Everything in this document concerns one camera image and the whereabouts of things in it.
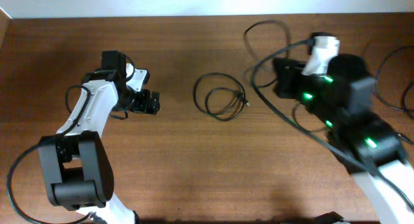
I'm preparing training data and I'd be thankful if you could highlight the thin black USB cable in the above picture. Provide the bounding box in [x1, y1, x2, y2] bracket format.
[193, 72, 252, 122]

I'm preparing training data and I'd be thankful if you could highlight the thick black cable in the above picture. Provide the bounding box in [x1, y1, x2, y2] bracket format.
[374, 44, 414, 118]

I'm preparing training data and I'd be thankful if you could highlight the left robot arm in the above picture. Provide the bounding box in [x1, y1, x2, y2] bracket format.
[38, 50, 160, 223]

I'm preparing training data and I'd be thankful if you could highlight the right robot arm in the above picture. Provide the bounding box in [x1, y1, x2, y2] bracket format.
[272, 54, 413, 223]

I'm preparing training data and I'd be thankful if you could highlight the black base block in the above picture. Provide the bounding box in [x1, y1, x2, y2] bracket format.
[312, 212, 349, 224]

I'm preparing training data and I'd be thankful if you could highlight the thin black left arm wire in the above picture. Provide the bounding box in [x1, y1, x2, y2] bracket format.
[108, 110, 130, 120]

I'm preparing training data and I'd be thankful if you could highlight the thin black arm wire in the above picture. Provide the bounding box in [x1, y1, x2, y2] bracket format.
[292, 102, 327, 133]
[108, 110, 130, 120]

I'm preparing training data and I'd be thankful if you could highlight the left camera black cable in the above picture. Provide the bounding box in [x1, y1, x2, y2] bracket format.
[6, 54, 136, 224]

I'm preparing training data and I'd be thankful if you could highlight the camera black cable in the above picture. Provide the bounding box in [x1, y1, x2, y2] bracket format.
[250, 38, 414, 212]
[6, 54, 136, 224]

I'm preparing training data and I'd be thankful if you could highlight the right camera black cable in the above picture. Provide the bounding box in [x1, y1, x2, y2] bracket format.
[250, 38, 414, 212]

